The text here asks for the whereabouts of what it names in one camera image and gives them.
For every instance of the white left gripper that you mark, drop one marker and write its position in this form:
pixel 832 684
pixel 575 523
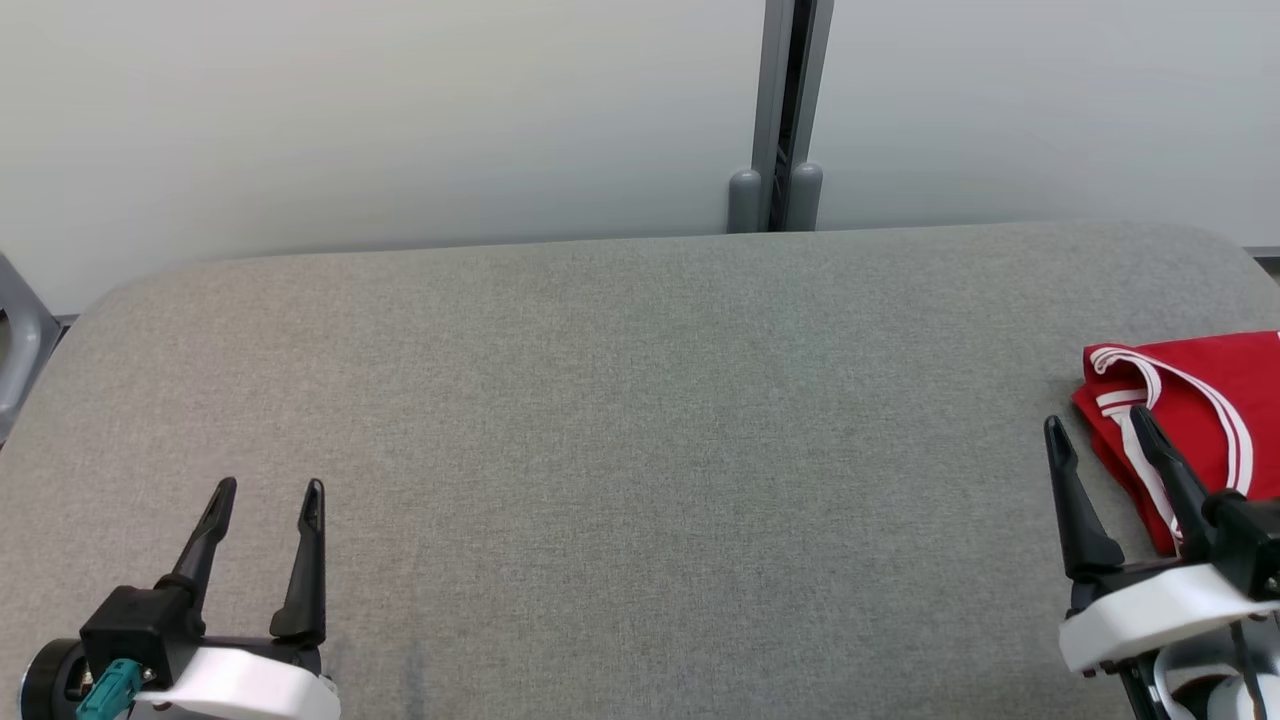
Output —
pixel 250 690

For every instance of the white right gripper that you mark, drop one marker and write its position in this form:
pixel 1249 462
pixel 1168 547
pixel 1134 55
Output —
pixel 1150 610

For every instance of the red and white jersey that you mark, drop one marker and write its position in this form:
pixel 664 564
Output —
pixel 1220 390

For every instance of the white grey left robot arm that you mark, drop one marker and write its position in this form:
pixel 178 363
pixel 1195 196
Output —
pixel 45 685

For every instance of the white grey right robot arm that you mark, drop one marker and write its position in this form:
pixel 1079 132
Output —
pixel 1210 695

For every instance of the grey fabric sofa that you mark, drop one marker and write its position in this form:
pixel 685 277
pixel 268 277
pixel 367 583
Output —
pixel 640 450

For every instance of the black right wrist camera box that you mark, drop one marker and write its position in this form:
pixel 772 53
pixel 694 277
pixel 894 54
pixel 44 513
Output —
pixel 1250 540

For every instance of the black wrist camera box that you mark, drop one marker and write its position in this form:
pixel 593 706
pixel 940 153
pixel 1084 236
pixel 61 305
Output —
pixel 140 630
pixel 1250 540

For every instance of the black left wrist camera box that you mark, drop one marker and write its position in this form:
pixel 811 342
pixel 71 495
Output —
pixel 140 630

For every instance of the grey metal frame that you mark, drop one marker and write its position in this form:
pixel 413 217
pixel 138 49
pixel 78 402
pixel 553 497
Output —
pixel 20 340

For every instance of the grey metal wall post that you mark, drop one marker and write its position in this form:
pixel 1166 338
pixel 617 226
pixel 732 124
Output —
pixel 775 120

